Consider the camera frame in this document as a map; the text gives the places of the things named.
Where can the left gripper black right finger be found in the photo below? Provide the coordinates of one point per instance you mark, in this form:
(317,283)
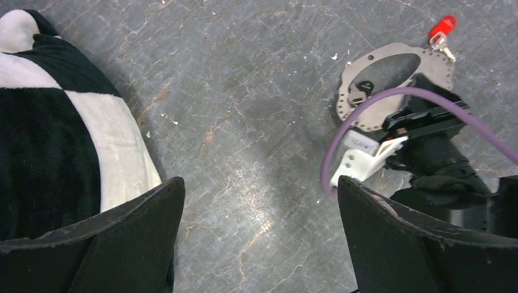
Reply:
(395,248)

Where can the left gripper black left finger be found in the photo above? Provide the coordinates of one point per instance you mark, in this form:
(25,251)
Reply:
(129,248)

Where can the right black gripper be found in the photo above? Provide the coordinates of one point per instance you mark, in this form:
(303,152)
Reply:
(422,118)

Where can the silver perforated metal plate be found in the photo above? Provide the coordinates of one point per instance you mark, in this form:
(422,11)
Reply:
(390,66)

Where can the key with black tag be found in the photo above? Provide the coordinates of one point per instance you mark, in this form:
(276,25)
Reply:
(359,92)

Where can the key with red tag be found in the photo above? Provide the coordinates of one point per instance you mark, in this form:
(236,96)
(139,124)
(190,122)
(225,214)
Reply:
(438,36)

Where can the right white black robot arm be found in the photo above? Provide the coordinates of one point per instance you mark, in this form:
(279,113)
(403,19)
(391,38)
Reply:
(443,183)

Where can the black white checkered blanket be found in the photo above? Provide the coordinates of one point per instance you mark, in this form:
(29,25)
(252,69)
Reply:
(70,146)

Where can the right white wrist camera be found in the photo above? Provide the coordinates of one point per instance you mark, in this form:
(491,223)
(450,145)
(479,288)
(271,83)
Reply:
(360,156)

